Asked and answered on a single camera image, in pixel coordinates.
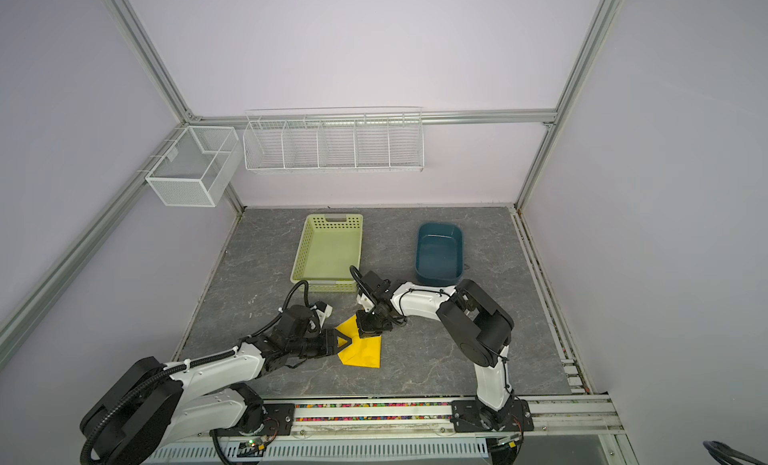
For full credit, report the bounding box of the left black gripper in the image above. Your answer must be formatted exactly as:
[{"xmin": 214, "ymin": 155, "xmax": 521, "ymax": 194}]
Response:
[{"xmin": 288, "ymin": 328, "xmax": 351, "ymax": 359}]

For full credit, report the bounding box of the yellow paper napkin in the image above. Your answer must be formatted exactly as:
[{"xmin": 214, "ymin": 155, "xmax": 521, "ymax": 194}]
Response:
[{"xmin": 336, "ymin": 316, "xmax": 382, "ymax": 369}]

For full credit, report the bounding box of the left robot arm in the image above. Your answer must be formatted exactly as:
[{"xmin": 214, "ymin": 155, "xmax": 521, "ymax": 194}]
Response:
[{"xmin": 79, "ymin": 280, "xmax": 353, "ymax": 464}]

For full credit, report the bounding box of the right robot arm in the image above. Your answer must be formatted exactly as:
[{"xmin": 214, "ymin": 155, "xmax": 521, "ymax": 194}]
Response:
[{"xmin": 349, "ymin": 265, "xmax": 517, "ymax": 431}]

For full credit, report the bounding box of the green plastic basket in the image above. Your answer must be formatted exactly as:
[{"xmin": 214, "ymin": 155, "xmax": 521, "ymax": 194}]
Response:
[{"xmin": 291, "ymin": 213, "xmax": 363, "ymax": 293}]

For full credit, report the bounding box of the teal plastic tray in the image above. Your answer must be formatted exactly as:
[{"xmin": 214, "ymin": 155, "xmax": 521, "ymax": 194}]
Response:
[{"xmin": 414, "ymin": 222, "xmax": 464, "ymax": 286}]

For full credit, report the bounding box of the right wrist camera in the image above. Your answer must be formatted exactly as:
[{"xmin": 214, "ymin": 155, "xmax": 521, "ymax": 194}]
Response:
[{"xmin": 356, "ymin": 290, "xmax": 374, "ymax": 312}]

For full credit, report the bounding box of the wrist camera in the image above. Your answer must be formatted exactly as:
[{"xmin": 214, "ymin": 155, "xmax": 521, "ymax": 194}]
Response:
[
  {"xmin": 356, "ymin": 290, "xmax": 374, "ymax": 312},
  {"xmin": 312, "ymin": 301, "xmax": 333, "ymax": 326}
]

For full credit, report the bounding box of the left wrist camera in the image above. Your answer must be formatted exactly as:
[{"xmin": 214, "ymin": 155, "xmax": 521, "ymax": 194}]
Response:
[{"xmin": 312, "ymin": 301, "xmax": 333, "ymax": 326}]

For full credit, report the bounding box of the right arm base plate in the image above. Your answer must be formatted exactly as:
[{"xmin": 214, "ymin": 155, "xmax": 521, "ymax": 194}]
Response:
[{"xmin": 450, "ymin": 397, "xmax": 535, "ymax": 433}]

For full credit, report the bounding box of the white vented cable duct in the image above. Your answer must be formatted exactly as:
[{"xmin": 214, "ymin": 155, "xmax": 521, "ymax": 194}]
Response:
[{"xmin": 143, "ymin": 438, "xmax": 490, "ymax": 464}]

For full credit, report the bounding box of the white wire wall rack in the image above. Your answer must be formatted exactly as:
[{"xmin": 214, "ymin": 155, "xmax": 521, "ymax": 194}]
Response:
[{"xmin": 243, "ymin": 107, "xmax": 425, "ymax": 173}]

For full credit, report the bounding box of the white mesh wall box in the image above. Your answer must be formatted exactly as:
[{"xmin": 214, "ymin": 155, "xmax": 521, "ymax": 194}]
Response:
[{"xmin": 145, "ymin": 126, "xmax": 244, "ymax": 208}]

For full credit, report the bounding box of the black cable bottom right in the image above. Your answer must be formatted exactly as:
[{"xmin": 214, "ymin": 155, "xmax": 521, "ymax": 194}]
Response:
[{"xmin": 702, "ymin": 440, "xmax": 766, "ymax": 465}]

